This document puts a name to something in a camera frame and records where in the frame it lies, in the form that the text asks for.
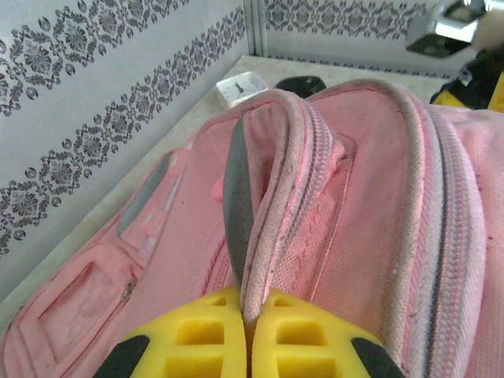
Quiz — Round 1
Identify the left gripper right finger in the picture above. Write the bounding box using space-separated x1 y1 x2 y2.
250 288 407 378

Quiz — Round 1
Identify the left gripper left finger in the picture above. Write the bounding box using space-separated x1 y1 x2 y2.
92 286 250 378

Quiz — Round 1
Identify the aluminium corner post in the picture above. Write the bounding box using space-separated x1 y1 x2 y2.
243 0 269 57

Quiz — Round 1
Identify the black computer mouse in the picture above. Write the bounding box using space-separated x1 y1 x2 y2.
275 74 327 96

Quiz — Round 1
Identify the pink school backpack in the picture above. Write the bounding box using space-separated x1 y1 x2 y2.
0 76 504 378

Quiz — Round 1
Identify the white square alarm clock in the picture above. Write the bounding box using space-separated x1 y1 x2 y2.
215 71 269 112

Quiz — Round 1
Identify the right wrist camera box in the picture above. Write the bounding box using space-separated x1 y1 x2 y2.
405 0 504 58

